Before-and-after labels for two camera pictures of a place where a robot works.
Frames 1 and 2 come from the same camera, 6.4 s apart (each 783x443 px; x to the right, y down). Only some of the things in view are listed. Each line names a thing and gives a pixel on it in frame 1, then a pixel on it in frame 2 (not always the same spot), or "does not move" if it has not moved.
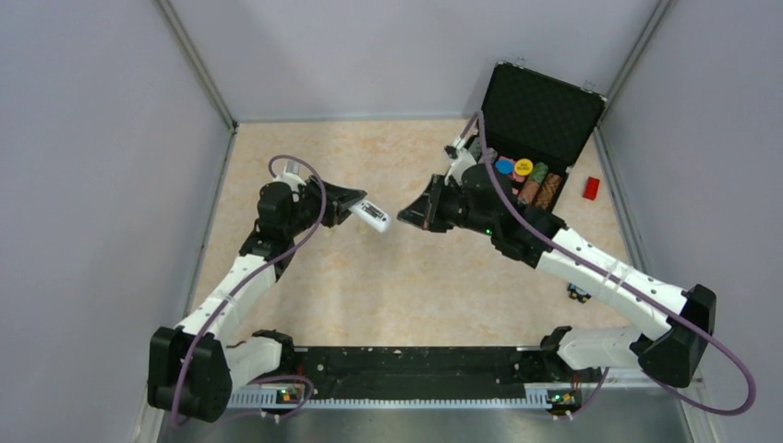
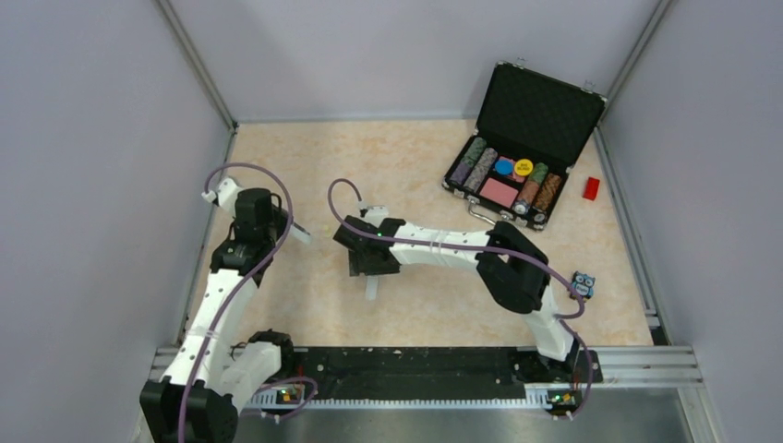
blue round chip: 504,166 does not move
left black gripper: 339,199 → 282,216
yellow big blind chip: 524,167 does not move
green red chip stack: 531,186 does not move
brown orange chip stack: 548,191 does not move
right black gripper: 423,211 → 359,266
